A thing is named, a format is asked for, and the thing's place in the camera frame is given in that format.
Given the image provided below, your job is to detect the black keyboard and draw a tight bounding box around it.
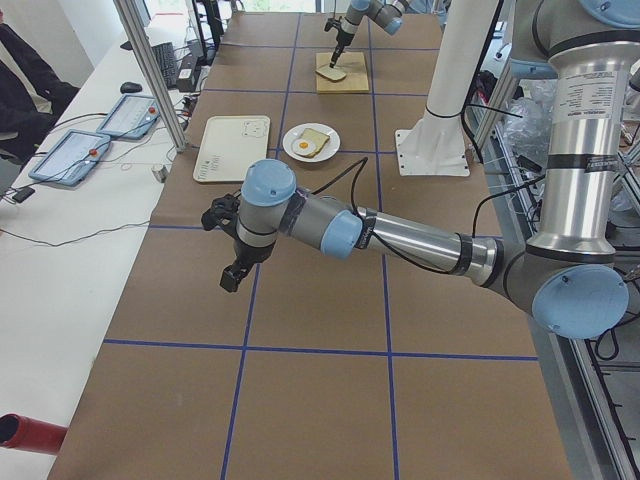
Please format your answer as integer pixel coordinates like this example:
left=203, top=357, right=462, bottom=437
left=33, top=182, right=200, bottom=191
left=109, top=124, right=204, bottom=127
left=151, top=42, right=178, bottom=89

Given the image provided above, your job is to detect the small metal cylinder weight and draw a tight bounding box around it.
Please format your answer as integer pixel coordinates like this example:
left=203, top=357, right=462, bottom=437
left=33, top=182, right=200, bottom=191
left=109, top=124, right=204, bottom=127
left=151, top=165, right=168, bottom=183

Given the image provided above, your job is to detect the aluminium frame post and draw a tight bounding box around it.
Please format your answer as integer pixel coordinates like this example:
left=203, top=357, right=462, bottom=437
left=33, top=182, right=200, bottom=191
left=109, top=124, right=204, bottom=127
left=113, top=0, right=187, bottom=153

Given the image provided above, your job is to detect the wooden cutting board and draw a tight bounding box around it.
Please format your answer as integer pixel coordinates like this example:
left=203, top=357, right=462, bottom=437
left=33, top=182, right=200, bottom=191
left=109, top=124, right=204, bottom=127
left=315, top=52, right=369, bottom=94

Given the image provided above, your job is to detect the bread slice on plate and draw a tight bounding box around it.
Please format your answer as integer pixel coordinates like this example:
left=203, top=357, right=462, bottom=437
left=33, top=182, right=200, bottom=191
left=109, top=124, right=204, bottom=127
left=299, top=128, right=330, bottom=158

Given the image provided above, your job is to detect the fried egg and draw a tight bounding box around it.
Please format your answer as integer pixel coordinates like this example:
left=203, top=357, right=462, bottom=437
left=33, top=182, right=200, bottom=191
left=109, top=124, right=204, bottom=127
left=291, top=138, right=315, bottom=156

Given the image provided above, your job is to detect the blue teach pendant near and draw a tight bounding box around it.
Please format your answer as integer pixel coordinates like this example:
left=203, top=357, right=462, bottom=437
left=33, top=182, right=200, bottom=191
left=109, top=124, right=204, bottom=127
left=28, top=129, right=111, bottom=187

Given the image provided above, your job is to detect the white round plate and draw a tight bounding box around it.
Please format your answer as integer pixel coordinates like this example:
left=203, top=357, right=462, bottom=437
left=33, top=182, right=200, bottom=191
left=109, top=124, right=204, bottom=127
left=282, top=123, right=340, bottom=162

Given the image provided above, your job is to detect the bread slice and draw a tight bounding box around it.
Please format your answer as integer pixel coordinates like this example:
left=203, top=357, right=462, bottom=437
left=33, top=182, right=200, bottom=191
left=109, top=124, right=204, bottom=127
left=299, top=128, right=330, bottom=158
left=315, top=65, right=347, bottom=82

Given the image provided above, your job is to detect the seated person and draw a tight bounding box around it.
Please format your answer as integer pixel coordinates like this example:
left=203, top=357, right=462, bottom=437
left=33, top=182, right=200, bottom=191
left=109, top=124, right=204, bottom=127
left=1, top=22, right=79, bottom=166

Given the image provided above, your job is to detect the red cylinder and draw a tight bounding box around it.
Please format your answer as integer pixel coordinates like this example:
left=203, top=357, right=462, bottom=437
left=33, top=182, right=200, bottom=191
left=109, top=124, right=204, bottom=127
left=1, top=413, right=67, bottom=455

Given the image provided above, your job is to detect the blue teach pendant far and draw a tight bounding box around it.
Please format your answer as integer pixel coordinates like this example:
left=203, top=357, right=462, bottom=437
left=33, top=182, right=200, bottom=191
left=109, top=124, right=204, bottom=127
left=96, top=94, right=160, bottom=140

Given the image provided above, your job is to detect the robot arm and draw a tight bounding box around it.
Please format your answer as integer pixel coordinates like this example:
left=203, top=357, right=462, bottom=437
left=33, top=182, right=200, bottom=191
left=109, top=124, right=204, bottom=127
left=202, top=1, right=639, bottom=339
left=324, top=0, right=412, bottom=68

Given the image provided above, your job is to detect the black computer mouse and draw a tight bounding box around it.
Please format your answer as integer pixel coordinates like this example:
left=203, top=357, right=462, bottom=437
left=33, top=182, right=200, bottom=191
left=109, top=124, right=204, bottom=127
left=120, top=81, right=143, bottom=94

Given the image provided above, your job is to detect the cream bear serving tray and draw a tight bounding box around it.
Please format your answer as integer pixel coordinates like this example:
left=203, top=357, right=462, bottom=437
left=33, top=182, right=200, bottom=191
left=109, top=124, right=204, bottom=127
left=193, top=115, right=271, bottom=183

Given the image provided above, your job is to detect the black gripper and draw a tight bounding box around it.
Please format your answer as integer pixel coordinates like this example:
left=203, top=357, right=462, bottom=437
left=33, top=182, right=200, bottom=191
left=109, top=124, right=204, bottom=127
left=329, top=20, right=356, bottom=67
left=220, top=233, right=273, bottom=292

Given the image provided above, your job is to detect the blue teach pendant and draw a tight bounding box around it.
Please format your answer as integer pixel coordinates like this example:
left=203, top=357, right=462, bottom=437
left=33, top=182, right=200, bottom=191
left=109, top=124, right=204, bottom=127
left=96, top=94, right=160, bottom=140
left=28, top=129, right=111, bottom=187

